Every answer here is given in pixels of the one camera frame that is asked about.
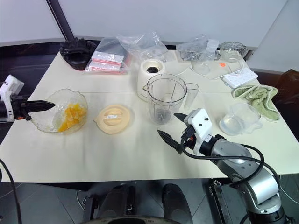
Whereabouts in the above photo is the clear blender jar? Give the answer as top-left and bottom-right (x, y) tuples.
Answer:
(142, 73), (200, 126)

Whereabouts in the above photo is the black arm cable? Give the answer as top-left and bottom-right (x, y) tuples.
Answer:
(0, 158), (23, 224)
(183, 143), (281, 189)

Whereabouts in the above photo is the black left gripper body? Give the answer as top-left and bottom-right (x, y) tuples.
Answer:
(10, 94), (33, 122)

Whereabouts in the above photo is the white blender base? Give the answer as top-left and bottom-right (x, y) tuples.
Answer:
(136, 58), (167, 103)

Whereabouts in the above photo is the small clear plastic cup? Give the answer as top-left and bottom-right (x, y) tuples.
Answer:
(219, 102), (263, 136)

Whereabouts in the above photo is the dark rounded shape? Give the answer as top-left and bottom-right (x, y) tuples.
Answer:
(162, 183), (189, 221)
(98, 183), (136, 221)

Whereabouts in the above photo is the green towel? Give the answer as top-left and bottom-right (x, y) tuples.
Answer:
(232, 84), (280, 122)

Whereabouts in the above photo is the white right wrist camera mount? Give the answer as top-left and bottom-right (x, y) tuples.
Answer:
(183, 108), (213, 155)

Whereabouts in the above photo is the clear bag with dark contents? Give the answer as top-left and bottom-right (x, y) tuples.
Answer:
(176, 34), (220, 63)

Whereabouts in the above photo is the small faceted glass bowl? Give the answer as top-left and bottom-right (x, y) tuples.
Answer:
(219, 42), (248, 63)

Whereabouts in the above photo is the clear flat plastic tray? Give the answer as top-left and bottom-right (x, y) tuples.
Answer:
(177, 59), (246, 81)

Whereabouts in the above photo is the black pole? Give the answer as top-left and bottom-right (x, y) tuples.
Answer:
(46, 0), (76, 40)

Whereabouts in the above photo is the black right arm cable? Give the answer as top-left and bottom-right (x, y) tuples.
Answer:
(183, 143), (281, 189)

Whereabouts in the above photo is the clear glass bowl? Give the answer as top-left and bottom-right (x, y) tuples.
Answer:
(29, 88), (89, 135)

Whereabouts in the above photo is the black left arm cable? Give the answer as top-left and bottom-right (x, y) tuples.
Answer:
(0, 158), (23, 224)

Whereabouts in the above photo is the orange segments pile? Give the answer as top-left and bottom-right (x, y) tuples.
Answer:
(57, 104), (87, 132)

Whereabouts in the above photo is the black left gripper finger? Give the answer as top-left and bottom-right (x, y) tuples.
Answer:
(26, 106), (55, 113)
(26, 99), (56, 107)

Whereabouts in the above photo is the crumpled clear plastic bag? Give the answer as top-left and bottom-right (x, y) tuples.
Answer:
(116, 31), (169, 63)

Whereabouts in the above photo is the clear round plastic lid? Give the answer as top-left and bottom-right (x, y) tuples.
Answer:
(191, 60), (211, 75)

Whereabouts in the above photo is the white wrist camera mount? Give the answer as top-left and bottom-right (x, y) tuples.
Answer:
(0, 74), (25, 120)
(183, 108), (213, 155)

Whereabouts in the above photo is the black ruffled container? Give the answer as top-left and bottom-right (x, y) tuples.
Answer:
(59, 37), (96, 70)

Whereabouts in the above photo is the cream blender lid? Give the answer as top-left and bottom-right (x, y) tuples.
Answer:
(93, 104), (135, 135)

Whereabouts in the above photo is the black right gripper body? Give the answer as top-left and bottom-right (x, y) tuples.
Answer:
(179, 125), (196, 154)

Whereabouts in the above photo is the red-striped zip bag stack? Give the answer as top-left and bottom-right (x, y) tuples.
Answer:
(85, 37), (130, 75)

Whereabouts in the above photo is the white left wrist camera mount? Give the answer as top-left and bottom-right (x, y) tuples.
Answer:
(0, 74), (25, 120)

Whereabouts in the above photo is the white power strip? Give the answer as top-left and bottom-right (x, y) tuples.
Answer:
(221, 69), (258, 89)

